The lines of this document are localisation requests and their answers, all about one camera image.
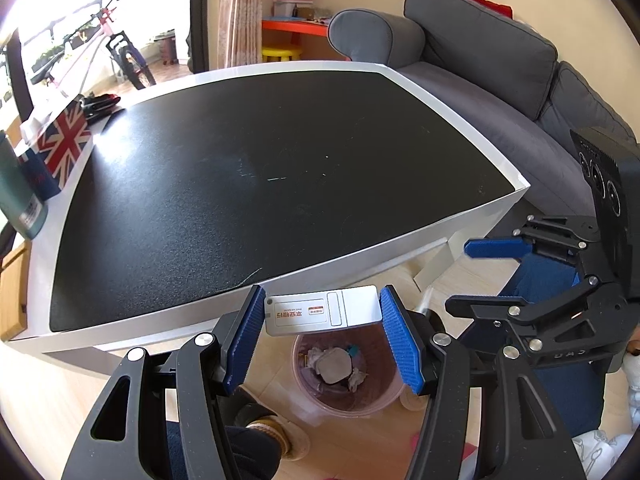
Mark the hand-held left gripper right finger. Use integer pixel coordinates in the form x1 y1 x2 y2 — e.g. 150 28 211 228
378 285 586 480

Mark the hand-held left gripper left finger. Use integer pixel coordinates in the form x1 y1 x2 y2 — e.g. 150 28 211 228
62 284 267 480

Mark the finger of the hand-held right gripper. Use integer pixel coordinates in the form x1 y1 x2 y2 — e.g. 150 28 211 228
464 214 601 273
445 275 631 371

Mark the white rectangular device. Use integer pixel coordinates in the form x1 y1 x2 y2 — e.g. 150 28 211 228
263 285 380 337

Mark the pink translucent trash bin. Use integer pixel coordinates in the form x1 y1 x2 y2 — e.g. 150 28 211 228
292 325 406 417

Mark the person's right forearm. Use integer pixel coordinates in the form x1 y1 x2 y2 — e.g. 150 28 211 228
570 427 636 480

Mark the person's right leg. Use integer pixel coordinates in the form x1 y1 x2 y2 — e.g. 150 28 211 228
457 252 616 441

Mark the person's leg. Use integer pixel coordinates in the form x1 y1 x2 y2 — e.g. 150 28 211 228
457 252 616 441
165 390 283 480

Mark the white table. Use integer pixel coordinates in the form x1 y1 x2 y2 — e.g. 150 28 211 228
7 60 532 368

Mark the brown slipper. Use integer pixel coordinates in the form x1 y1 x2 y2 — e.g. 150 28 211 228
240 402 312 463

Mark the pink slipper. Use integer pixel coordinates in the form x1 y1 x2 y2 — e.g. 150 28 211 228
409 430 478 463

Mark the person's left leg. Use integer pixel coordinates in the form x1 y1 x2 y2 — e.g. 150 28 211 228
165 390 283 480

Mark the grey sofa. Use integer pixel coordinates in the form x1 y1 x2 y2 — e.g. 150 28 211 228
327 0 640 221

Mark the black table mat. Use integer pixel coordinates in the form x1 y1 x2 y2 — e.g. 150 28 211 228
49 70 517 333

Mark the wooden furniture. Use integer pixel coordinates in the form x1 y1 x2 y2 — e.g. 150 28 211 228
0 240 32 343

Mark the navy blue can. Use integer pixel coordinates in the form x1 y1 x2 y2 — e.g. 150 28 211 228
19 152 63 203

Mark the teal bottle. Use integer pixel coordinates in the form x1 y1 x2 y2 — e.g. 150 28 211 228
0 130 49 240

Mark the flag print tissue box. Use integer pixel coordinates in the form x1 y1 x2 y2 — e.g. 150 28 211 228
20 102 92 193

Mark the yellow plastic stool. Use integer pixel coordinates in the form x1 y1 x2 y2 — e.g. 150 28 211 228
261 46 304 63

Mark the pink white bicycle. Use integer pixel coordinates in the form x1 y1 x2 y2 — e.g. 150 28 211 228
27 0 157 92

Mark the orange kids table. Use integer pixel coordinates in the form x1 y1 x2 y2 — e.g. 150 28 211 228
261 17 351 61

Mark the grey storage box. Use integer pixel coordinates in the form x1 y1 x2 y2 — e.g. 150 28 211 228
272 1 316 21

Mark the beige patterned curtain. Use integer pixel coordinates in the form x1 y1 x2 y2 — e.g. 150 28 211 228
220 0 264 68

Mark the black door frame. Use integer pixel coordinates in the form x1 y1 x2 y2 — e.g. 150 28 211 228
189 0 212 75

